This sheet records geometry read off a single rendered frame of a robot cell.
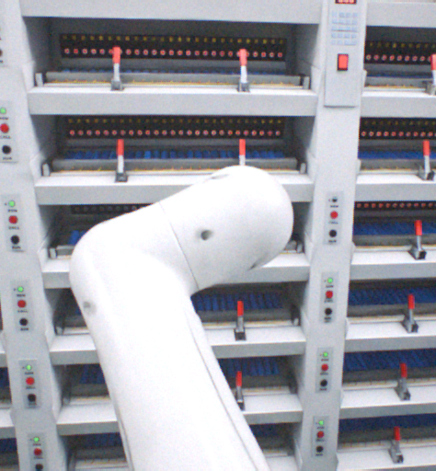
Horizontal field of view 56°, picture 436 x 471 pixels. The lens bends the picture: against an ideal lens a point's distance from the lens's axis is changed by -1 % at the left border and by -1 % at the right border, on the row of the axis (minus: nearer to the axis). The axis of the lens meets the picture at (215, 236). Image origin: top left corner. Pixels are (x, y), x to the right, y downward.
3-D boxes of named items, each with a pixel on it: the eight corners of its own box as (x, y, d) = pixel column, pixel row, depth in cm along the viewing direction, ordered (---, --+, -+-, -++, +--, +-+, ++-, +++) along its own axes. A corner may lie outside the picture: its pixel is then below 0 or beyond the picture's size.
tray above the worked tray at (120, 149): (312, 201, 94) (321, 143, 87) (37, 204, 89) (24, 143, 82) (290, 168, 111) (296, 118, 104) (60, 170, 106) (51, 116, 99)
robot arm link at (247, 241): (327, 245, 39) (280, 137, 39) (206, 302, 37) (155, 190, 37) (283, 244, 53) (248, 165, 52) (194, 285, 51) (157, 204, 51)
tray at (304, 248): (308, 281, 98) (314, 246, 93) (44, 288, 92) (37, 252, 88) (288, 237, 115) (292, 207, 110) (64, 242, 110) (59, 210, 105)
